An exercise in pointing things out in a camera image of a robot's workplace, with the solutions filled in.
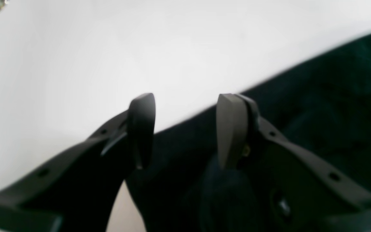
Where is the black T-shirt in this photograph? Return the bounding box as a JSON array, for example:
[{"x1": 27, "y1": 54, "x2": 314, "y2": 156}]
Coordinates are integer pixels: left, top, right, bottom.
[{"x1": 127, "y1": 35, "x2": 371, "y2": 232}]

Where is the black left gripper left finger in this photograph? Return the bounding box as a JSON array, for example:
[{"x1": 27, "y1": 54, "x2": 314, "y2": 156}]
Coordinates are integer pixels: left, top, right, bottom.
[{"x1": 0, "y1": 93, "x2": 156, "y2": 232}]

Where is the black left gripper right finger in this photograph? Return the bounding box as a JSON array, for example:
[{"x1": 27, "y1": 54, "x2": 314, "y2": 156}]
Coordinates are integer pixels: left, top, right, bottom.
[{"x1": 216, "y1": 93, "x2": 371, "y2": 232}]

